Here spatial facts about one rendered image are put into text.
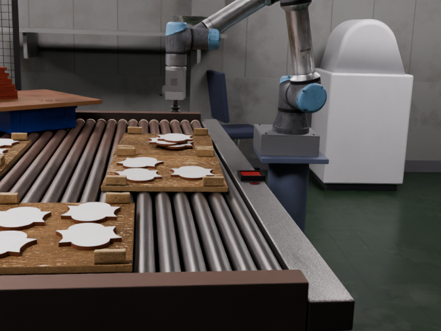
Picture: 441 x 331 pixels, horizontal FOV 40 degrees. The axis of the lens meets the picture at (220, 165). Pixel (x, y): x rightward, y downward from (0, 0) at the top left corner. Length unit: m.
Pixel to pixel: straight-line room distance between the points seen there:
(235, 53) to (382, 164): 1.71
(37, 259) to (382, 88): 4.42
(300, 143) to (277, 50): 3.50
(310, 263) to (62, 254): 0.48
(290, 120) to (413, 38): 3.90
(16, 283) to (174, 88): 1.26
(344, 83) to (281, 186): 2.84
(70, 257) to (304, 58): 1.39
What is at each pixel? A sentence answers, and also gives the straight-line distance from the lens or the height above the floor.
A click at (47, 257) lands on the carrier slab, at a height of 0.94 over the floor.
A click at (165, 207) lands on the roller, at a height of 0.92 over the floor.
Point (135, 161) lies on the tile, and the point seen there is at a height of 0.94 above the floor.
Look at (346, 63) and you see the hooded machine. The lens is 5.29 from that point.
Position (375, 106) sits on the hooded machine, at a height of 0.75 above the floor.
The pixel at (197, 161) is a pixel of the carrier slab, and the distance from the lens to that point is 2.01.
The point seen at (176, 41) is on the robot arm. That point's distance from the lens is 2.18.
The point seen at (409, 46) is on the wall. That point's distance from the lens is 6.25.
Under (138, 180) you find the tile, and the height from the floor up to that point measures 0.94.
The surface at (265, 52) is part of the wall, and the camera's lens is 5.90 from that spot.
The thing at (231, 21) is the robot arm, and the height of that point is 1.39.
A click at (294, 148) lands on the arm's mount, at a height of 0.90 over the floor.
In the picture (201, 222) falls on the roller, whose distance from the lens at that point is 1.46.
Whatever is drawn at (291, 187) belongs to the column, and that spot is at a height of 0.74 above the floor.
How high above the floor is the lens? 1.37
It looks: 13 degrees down
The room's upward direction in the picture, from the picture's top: 2 degrees clockwise
